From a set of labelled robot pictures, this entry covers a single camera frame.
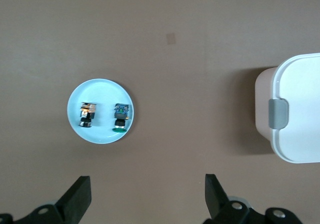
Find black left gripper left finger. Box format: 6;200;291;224
0;175;92;224

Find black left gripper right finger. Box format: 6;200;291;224
203;173;303;224

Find white lunch box grey clips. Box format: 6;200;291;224
254;52;320;164

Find light blue round plate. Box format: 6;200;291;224
66;78;136;145

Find blue green push-button switch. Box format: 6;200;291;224
111;103;132;134

